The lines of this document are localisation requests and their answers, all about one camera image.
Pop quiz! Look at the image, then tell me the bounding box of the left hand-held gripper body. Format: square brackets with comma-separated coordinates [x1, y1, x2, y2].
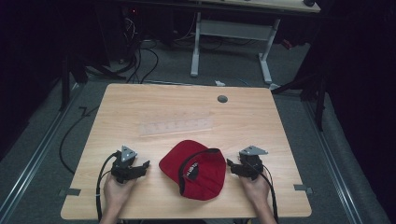
[110, 145, 143, 185]

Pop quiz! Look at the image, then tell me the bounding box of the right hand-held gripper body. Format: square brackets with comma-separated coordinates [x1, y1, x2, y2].
[237, 145, 270, 182]

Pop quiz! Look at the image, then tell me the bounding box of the red baseball cap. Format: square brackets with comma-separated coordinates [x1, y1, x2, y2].
[158, 139, 228, 202]

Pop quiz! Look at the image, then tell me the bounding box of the person's left hand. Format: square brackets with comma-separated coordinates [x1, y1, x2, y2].
[103, 173, 138, 213]

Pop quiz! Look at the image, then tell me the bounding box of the person's right hand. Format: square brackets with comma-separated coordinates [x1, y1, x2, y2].
[239, 175, 272, 209]

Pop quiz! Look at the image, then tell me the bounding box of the clear plastic ruler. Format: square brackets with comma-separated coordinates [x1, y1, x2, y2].
[137, 117, 215, 137]

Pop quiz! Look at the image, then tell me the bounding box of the grey tape strip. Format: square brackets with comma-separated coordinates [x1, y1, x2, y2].
[58, 188, 82, 198]
[292, 183, 314, 196]

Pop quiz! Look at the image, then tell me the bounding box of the black metal stand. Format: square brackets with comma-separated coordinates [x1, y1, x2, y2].
[270, 69, 329, 133]
[59, 54, 127, 112]

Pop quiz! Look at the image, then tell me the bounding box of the white-legged wooden desk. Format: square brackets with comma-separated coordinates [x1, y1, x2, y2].
[124, 0, 322, 86]

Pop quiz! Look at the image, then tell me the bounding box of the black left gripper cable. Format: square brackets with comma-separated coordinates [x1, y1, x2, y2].
[95, 151, 121, 222]

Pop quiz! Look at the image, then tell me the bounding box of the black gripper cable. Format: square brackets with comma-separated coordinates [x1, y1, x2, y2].
[261, 163, 279, 224]
[95, 151, 121, 222]

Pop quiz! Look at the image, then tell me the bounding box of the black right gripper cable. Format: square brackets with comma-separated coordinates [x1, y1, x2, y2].
[261, 163, 279, 224]

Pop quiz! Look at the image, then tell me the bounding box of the black floor cable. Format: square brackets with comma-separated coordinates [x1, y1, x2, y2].
[58, 105, 101, 175]

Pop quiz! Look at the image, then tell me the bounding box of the metal floor rail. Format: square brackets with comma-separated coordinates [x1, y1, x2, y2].
[0, 81, 87, 218]
[303, 98, 365, 224]

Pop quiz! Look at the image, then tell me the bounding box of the bundle of black cables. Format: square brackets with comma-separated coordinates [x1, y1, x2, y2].
[120, 13, 160, 85]

